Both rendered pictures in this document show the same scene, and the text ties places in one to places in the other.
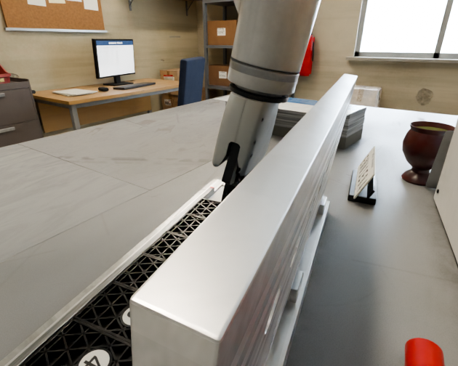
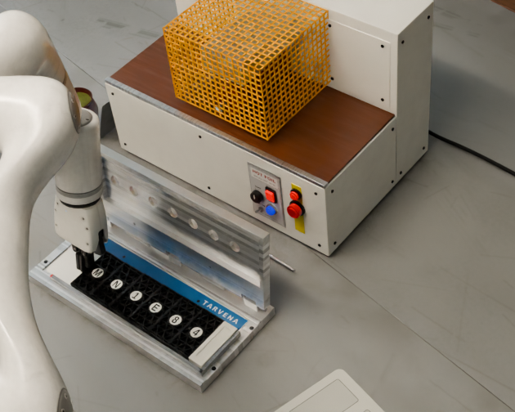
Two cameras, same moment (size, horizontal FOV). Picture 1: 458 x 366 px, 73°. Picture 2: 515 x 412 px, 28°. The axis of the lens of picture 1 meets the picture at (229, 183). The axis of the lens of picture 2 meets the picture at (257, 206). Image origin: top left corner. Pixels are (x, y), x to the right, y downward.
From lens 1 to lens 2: 1.68 m
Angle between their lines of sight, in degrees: 59
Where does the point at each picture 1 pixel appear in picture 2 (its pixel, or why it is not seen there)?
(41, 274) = (104, 387)
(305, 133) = (210, 206)
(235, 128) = (98, 223)
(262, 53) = (96, 181)
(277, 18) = (98, 163)
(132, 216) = (49, 341)
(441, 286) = not seen: hidden behind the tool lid
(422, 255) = not seen: hidden behind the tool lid
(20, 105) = not seen: outside the picture
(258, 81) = (98, 193)
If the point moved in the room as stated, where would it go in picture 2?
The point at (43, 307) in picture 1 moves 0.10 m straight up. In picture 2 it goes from (136, 378) to (126, 344)
